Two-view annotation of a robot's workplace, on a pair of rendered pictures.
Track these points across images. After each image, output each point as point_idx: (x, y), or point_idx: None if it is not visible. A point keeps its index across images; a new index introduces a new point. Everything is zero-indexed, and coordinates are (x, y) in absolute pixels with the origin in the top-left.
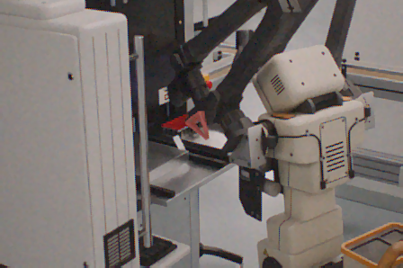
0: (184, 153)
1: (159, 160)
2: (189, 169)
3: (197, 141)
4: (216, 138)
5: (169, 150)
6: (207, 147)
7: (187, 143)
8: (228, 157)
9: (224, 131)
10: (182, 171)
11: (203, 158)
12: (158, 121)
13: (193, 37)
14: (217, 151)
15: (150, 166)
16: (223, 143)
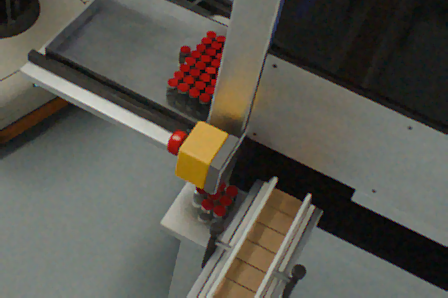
0: None
1: None
2: None
3: (173, 44)
4: (139, 53)
5: None
6: None
7: (186, 13)
8: None
9: (126, 81)
10: None
11: None
12: (275, 160)
13: (227, 31)
14: None
15: None
16: (125, 36)
